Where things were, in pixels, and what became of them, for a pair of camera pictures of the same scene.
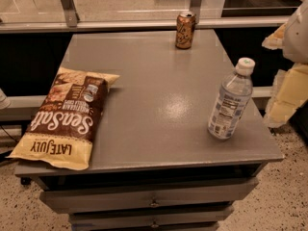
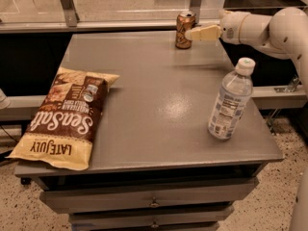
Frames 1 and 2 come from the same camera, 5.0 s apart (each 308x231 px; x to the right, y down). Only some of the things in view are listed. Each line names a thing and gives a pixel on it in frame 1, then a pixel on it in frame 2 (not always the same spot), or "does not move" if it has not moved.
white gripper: x=296 y=38 to x=230 y=27
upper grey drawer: x=147 y=194 does not move
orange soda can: x=185 y=29 does not move
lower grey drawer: x=207 y=218 does not move
